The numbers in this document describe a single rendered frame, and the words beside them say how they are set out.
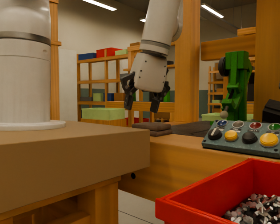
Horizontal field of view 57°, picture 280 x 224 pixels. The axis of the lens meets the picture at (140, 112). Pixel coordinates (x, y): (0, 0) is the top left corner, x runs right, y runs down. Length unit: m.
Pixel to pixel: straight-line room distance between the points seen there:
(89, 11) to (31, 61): 9.13
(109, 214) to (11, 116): 0.30
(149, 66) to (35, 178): 0.43
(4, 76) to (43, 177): 0.25
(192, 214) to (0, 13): 0.54
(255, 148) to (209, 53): 0.87
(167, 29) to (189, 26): 0.60
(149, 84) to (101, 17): 9.34
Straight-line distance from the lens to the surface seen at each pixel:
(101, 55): 7.11
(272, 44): 1.14
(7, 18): 0.62
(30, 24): 0.61
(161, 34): 0.71
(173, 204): 0.23
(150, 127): 0.71
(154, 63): 0.72
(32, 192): 0.43
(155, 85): 0.74
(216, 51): 1.32
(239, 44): 1.28
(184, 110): 1.29
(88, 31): 9.48
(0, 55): 0.61
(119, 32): 10.56
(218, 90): 11.01
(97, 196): 0.60
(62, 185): 0.46
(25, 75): 0.59
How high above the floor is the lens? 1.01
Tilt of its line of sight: 4 degrees down
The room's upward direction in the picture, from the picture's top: straight up
